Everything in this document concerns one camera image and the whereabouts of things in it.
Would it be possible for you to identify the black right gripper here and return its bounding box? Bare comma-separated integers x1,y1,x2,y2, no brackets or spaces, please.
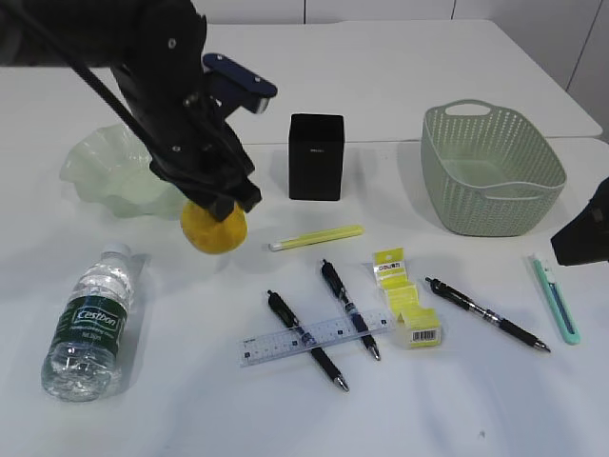
551,179,608,267

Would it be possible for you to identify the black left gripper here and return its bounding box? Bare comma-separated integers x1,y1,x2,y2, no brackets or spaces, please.
111,64,262,222

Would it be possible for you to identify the yellow pear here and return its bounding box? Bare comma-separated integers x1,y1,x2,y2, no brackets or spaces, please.
180,201,247,254

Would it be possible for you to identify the teal utility knife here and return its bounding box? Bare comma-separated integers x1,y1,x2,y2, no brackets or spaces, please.
530,254,580,346

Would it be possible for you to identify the yellow waste paper packaging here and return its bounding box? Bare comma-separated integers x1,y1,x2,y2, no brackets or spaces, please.
373,248,442,348

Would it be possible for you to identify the clear water bottle green label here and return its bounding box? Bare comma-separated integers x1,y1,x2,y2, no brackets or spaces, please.
41,243,136,403

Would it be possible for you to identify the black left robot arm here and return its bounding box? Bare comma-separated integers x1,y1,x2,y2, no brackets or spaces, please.
1,1,277,221

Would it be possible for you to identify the black square pen holder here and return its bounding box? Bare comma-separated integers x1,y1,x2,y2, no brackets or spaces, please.
288,113,345,201

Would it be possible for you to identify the yellow utility knife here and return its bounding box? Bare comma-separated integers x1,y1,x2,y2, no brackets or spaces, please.
267,225,364,252

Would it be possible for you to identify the black gel pen left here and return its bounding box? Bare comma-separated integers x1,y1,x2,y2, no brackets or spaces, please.
267,290,349,392

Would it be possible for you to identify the black gel pen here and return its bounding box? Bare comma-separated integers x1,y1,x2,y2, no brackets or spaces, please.
321,259,381,361
267,290,349,392
425,277,551,353

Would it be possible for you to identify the green woven plastic basket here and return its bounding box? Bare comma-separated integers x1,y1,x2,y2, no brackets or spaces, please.
421,99,567,237

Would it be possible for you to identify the black gel pen middle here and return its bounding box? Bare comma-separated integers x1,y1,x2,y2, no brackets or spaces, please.
321,259,381,361

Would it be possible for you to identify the green wavy glass plate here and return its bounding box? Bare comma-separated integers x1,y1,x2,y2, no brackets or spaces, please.
59,124,186,220

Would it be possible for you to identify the black gel pen right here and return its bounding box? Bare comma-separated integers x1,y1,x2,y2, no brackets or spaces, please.
425,277,551,353

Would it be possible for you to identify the clear plastic ruler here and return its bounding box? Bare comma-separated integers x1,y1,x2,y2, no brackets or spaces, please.
238,308,397,368

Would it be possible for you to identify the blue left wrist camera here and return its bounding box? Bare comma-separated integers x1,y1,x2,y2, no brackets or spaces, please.
201,52,278,119

